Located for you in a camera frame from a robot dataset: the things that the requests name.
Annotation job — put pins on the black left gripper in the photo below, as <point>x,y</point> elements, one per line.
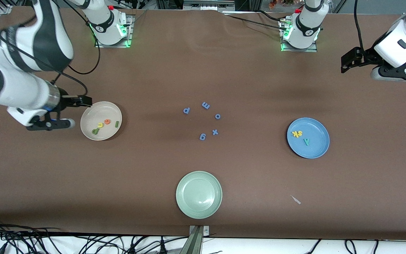
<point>368,57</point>

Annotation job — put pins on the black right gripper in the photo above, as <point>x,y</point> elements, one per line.
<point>64,102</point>

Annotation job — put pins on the green letter d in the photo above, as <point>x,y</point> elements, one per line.
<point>94,131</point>

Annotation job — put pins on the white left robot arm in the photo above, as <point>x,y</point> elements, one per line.
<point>305,30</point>

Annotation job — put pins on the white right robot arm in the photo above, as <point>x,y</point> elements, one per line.
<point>12,88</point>

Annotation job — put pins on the beige brown plate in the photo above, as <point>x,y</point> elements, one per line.
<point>100,113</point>

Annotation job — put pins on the blue plate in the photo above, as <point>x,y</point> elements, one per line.
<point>312,144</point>

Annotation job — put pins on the small orange object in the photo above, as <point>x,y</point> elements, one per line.
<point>273,3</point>

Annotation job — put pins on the blue letter p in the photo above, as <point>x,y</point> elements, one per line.
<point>186,110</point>

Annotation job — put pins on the blue letter m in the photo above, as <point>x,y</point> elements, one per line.
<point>205,105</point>

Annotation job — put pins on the brown table cover sheet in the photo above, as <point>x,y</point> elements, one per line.
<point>203,70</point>

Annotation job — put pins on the blue letter g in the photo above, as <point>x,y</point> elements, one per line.
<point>202,136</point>

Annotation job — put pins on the pale green plate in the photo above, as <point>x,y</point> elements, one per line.
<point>198,194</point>

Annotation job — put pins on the small grey tape scrap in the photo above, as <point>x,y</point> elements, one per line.
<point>295,199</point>

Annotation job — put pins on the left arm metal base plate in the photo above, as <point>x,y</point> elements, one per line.
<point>312,48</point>

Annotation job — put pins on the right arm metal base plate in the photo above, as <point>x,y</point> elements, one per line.
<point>129,31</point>

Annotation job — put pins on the aluminium frame bar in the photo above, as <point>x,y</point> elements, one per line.
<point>206,5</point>

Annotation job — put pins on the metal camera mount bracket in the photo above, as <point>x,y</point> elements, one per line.
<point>196,243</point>

